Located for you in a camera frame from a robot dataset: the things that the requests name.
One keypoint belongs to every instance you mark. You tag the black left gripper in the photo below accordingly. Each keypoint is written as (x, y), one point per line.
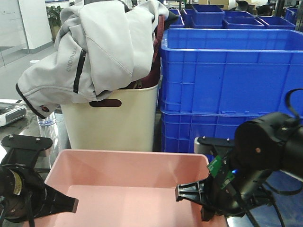
(23, 192)

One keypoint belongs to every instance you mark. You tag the large blue crate upper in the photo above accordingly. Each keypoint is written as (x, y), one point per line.
(229, 71)

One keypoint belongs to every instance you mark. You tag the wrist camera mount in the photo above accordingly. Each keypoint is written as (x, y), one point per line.
(213, 146)
(24, 150)

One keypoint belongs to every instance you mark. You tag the large blue crate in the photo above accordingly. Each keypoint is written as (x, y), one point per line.
(179, 130)
(229, 71)

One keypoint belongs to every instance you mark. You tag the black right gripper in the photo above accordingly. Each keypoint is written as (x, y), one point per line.
(237, 199)

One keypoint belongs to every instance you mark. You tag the stainless steel shelf table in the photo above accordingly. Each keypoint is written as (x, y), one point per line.
(27, 133)

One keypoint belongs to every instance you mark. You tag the small blue bin background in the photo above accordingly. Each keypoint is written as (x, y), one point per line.
(207, 15)

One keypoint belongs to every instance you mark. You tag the pink plastic bin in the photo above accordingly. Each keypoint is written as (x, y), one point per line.
(127, 189)

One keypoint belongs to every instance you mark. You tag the grey white jacket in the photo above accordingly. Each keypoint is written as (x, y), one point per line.
(99, 48)

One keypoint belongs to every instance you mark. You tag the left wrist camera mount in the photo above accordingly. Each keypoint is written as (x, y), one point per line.
(24, 150)

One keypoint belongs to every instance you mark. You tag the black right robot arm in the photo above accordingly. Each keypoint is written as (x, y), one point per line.
(241, 166)

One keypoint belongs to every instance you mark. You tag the large blue crate lower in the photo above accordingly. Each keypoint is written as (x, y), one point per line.
(179, 130)

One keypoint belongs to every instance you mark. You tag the green circuit board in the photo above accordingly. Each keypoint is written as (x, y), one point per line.
(220, 171)

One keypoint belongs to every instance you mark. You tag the clear water bottle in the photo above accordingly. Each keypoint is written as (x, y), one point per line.
(48, 128)

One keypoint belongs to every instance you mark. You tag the plant in gold pot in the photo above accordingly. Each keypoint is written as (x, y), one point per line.
(54, 20)

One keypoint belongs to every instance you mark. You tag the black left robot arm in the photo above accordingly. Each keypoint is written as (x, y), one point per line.
(25, 197)

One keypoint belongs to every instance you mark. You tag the cream plastic basket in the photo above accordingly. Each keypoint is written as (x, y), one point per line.
(124, 121)

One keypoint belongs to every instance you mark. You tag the white handheld device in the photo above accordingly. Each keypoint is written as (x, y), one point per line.
(11, 112)

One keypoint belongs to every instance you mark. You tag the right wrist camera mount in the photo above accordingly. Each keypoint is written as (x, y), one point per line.
(213, 146)

